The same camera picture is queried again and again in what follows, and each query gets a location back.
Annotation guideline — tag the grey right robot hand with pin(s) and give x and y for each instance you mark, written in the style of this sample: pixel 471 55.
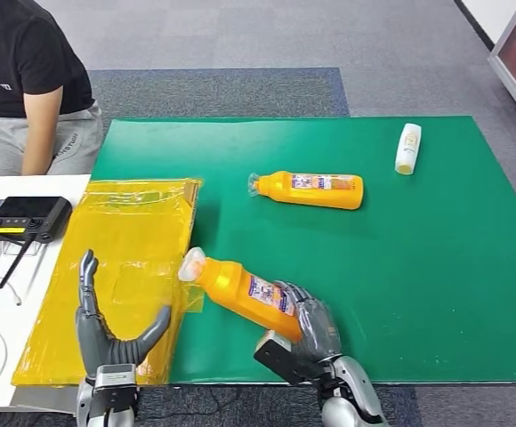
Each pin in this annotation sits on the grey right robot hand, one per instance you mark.
pixel 318 333

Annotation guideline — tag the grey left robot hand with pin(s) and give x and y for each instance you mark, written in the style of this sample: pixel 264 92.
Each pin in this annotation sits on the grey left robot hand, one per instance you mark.
pixel 95 345

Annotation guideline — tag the orange bottle with clear cap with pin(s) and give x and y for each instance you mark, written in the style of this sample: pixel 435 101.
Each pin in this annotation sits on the orange bottle with clear cap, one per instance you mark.
pixel 236 289
pixel 311 197

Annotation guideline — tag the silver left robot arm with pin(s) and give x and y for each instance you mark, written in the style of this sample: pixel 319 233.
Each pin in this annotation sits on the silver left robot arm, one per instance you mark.
pixel 85 406

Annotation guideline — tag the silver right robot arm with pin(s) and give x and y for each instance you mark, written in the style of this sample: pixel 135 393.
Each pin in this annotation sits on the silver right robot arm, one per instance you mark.
pixel 356 392

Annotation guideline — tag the person's left forearm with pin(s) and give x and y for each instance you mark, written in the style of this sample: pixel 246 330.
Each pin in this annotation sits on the person's left forearm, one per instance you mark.
pixel 40 129

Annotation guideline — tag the small white bottle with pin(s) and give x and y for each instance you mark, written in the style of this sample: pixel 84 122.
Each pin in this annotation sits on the small white bottle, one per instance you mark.
pixel 408 147

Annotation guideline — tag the yellow taped cardboard box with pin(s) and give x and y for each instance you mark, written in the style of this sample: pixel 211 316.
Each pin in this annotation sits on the yellow taped cardboard box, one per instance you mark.
pixel 125 247

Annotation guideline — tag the green table mat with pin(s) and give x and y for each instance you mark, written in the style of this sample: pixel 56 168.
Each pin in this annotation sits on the green table mat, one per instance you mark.
pixel 396 265

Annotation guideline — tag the black remote controller with antennas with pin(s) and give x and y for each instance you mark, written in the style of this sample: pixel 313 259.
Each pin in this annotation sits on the black remote controller with antennas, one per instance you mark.
pixel 29 213

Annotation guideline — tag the person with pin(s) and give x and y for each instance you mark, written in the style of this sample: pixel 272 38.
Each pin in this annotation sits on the person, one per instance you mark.
pixel 17 53

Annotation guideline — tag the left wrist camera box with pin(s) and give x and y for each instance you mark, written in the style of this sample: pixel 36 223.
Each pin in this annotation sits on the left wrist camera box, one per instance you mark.
pixel 115 389

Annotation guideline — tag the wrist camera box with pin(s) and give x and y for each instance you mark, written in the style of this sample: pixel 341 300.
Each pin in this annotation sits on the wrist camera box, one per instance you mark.
pixel 280 356
pixel 115 389

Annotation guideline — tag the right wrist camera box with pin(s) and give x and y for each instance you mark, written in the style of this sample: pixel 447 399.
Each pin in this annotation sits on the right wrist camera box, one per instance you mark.
pixel 280 356

